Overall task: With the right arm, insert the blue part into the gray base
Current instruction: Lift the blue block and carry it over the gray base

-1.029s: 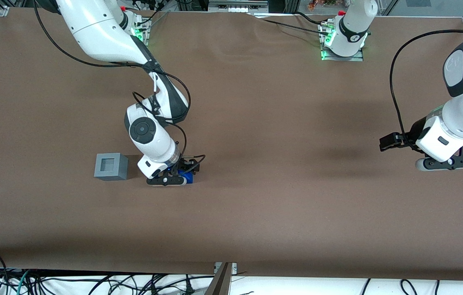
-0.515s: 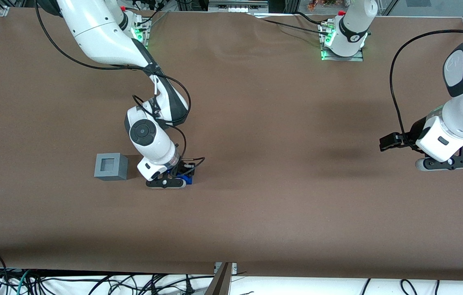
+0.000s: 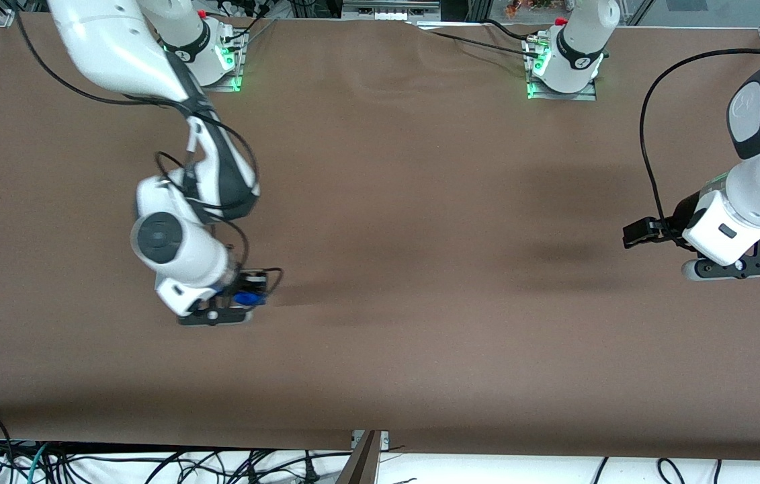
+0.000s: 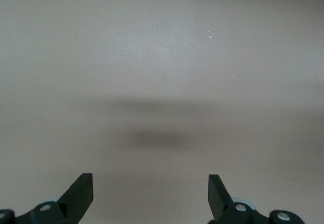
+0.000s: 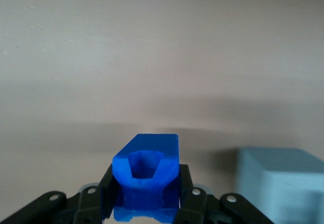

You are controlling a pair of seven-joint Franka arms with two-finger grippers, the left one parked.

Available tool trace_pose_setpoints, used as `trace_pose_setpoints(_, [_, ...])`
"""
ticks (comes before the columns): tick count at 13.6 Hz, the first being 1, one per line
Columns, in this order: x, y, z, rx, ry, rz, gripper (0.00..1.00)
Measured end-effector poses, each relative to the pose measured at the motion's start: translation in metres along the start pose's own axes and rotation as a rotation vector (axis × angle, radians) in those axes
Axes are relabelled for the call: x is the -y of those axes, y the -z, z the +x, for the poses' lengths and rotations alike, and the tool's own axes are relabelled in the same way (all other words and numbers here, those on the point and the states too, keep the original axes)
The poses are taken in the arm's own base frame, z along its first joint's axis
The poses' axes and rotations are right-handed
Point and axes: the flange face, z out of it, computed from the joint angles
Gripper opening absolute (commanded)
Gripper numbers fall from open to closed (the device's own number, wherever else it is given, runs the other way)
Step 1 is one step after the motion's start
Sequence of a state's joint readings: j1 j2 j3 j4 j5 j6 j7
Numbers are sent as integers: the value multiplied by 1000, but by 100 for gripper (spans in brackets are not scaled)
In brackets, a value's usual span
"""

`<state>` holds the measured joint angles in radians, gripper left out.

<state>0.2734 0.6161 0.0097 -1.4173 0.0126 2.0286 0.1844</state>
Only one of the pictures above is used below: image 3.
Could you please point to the brown table cover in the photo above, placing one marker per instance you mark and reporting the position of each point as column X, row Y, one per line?
column 420, row 202

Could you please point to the aluminium frame profile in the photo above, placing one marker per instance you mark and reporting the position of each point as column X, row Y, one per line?
column 361, row 464

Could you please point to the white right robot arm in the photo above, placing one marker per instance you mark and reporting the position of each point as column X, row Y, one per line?
column 117, row 47

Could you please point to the blue plastic part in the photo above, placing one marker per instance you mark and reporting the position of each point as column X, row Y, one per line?
column 248, row 298

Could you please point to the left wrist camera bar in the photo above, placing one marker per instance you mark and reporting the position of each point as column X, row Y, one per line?
column 736, row 267

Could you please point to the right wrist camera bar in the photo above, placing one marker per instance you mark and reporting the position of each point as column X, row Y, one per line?
column 215, row 316

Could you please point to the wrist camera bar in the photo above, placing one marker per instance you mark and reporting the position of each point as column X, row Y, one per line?
column 736, row 267
column 215, row 316

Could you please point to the aluminium rack with sockets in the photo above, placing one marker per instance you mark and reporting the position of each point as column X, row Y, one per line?
column 390, row 9

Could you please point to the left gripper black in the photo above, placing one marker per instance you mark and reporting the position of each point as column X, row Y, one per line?
column 686, row 214

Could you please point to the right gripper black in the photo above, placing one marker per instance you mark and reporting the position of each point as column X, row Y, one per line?
column 254, row 278

